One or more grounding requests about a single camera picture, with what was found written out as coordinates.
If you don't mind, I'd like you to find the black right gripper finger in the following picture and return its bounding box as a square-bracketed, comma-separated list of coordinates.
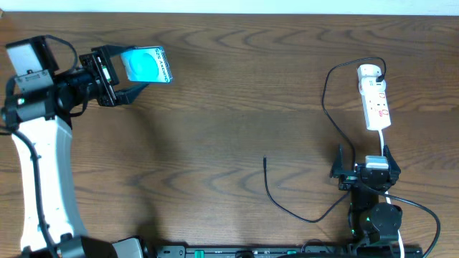
[329, 144, 354, 178]
[383, 145, 401, 185]

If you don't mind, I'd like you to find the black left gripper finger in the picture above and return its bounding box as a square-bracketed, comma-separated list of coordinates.
[91, 44, 136, 59]
[115, 83, 149, 105]

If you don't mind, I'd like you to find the blue Galaxy smartphone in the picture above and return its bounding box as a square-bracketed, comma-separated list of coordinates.
[120, 46, 173, 83]

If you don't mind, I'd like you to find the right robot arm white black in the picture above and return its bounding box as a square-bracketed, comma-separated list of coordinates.
[329, 146, 402, 249]

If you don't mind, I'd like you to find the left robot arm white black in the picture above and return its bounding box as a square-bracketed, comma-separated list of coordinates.
[1, 36, 155, 257]

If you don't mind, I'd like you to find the white USB charger adapter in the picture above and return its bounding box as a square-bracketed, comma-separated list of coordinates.
[357, 64, 384, 82]

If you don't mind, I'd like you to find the white power strip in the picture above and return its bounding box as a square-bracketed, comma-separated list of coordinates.
[359, 77, 391, 130]

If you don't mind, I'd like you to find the white power strip cord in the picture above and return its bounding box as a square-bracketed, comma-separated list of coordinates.
[378, 129, 406, 258]

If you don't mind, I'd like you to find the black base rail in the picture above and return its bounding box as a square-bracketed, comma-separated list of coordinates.
[156, 242, 422, 258]

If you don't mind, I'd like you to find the black charger cable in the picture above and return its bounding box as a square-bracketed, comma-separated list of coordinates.
[262, 57, 387, 224]

